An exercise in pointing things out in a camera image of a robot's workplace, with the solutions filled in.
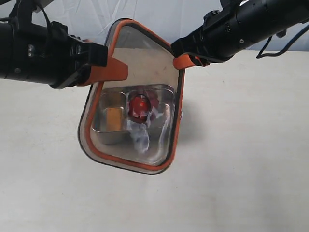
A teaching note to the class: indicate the steel two-compartment lunch box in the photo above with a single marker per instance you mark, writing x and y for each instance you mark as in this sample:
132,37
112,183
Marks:
120,97

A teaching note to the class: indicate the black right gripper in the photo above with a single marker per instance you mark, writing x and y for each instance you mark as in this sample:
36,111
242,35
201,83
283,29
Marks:
221,36

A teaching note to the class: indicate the yellow toy cheese wedge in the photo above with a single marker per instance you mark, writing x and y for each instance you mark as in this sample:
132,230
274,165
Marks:
114,119

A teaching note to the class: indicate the dark lid with orange seal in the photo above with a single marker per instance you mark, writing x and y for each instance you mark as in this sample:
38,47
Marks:
150,61

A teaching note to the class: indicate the blue-white backdrop cloth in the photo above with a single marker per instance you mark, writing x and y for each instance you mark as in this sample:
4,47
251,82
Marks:
91,19

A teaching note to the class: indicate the red toy sausage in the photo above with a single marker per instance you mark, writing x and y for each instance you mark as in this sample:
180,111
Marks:
153,98

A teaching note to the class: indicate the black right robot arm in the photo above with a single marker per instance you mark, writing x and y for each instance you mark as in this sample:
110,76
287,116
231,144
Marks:
286,13

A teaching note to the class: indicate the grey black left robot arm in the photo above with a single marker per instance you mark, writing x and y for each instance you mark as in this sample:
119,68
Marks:
13,49

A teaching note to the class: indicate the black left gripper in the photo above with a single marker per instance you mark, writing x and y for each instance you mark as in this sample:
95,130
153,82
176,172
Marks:
61,60

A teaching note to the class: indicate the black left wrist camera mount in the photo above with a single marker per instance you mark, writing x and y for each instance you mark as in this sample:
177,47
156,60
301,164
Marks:
23,9

